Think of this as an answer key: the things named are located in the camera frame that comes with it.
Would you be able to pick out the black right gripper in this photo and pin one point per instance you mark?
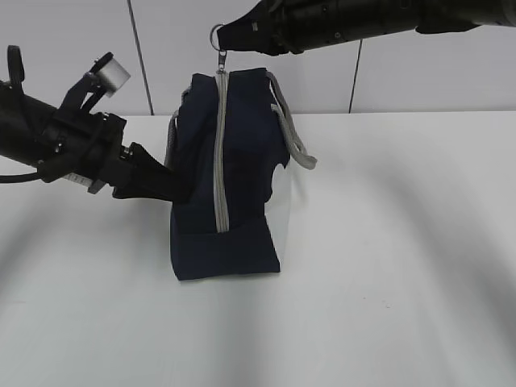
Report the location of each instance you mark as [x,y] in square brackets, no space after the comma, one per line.
[272,28]

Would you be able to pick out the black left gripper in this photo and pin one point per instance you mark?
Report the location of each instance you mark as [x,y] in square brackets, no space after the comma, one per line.
[79,148]

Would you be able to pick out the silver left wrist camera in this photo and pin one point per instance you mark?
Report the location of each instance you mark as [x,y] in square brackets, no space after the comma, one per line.
[104,79]

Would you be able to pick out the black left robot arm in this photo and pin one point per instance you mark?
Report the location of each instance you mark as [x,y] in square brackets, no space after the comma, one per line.
[23,120]

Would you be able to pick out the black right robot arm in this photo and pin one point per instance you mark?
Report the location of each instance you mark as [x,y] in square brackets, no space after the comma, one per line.
[328,23]

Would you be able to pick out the navy and white lunch bag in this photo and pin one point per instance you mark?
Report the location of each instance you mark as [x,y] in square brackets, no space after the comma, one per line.
[229,136]

